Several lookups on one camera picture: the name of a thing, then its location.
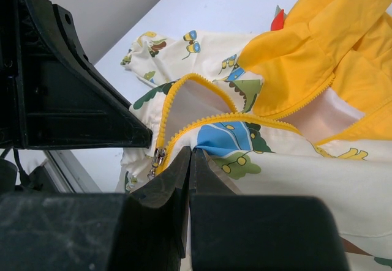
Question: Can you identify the cream dinosaur print hooded jacket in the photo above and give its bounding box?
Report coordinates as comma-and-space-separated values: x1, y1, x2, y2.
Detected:
117, 0, 391, 270

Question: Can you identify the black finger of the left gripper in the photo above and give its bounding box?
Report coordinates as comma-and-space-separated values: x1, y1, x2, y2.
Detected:
15, 0, 152, 149

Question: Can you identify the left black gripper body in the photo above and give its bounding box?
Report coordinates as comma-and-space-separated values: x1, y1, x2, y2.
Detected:
1, 0, 25, 149

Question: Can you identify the aluminium frame rail front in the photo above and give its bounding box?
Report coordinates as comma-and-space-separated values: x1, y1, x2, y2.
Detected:
43, 150, 102, 193

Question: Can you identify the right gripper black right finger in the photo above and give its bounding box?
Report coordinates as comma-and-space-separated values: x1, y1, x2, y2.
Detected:
189, 149, 349, 270

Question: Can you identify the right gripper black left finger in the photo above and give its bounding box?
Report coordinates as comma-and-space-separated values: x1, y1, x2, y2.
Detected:
1, 147, 191, 270

